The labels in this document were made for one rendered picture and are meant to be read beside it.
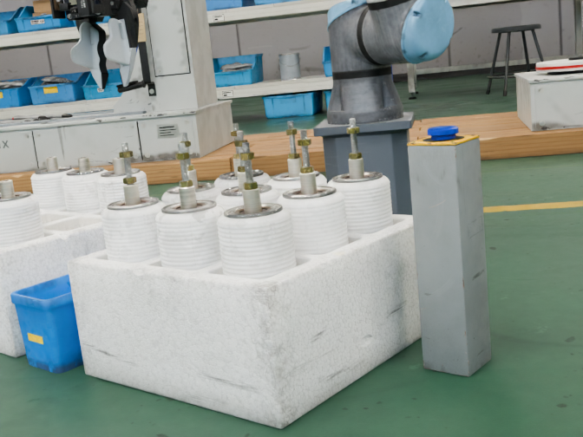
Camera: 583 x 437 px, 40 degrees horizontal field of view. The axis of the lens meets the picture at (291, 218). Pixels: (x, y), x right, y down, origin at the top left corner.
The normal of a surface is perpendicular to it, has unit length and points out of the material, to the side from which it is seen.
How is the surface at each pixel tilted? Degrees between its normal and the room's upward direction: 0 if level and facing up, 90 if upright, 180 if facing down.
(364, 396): 0
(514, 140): 90
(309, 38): 90
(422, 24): 97
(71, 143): 90
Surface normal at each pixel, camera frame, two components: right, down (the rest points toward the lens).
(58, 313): 0.76, 0.09
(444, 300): -0.62, 0.22
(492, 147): -0.18, 0.22
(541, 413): -0.10, -0.97
